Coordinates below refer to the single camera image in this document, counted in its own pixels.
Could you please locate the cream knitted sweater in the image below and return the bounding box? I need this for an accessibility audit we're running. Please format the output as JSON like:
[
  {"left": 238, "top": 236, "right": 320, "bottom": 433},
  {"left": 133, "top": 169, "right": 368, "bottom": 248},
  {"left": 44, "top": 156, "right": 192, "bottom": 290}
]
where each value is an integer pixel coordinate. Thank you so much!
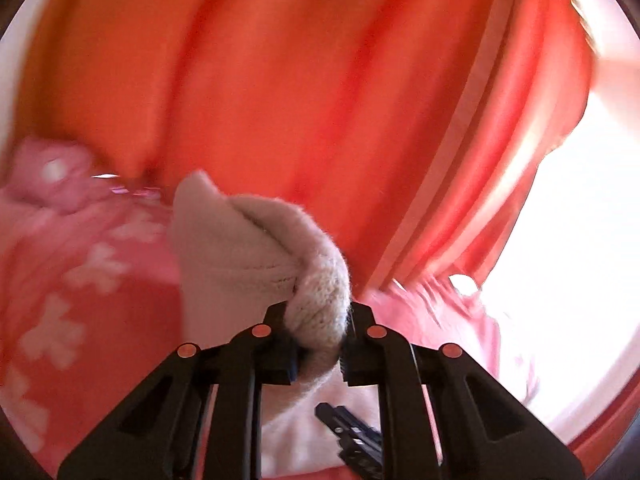
[{"left": 169, "top": 171, "right": 378, "bottom": 478}]

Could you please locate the pink floral bed blanket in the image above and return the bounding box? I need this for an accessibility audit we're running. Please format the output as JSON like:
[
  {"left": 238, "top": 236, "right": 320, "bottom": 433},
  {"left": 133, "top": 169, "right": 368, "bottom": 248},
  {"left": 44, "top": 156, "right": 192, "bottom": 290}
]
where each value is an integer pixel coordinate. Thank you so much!
[{"left": 1, "top": 192, "right": 538, "bottom": 479}]

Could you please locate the pink pillow with white dot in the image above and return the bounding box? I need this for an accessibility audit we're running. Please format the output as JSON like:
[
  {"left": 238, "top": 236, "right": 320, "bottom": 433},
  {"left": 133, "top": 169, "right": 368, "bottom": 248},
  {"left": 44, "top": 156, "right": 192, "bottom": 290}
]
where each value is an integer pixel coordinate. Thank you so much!
[{"left": 3, "top": 136, "right": 113, "bottom": 214}]

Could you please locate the orange red curtain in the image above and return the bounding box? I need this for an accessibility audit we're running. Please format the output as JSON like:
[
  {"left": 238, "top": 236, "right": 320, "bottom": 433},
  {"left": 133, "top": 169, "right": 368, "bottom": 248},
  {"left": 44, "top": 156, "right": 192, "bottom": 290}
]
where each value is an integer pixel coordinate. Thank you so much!
[{"left": 12, "top": 0, "right": 594, "bottom": 290}]

